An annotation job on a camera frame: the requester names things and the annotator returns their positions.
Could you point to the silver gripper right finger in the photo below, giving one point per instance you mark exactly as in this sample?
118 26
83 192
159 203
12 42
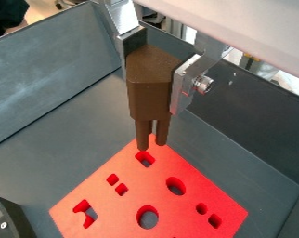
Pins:
190 78

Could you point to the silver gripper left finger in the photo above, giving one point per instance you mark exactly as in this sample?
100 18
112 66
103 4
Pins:
123 26

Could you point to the brown three prong block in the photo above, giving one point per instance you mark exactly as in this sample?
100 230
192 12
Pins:
150 69

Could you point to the person in dark clothing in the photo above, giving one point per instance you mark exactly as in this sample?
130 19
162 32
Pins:
12 15

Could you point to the grey bin tray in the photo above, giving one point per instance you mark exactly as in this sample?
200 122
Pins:
66 122

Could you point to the red board with cutouts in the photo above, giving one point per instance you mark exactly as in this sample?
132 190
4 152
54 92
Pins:
148 195

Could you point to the black angular block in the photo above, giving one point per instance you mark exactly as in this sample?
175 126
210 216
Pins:
14 223

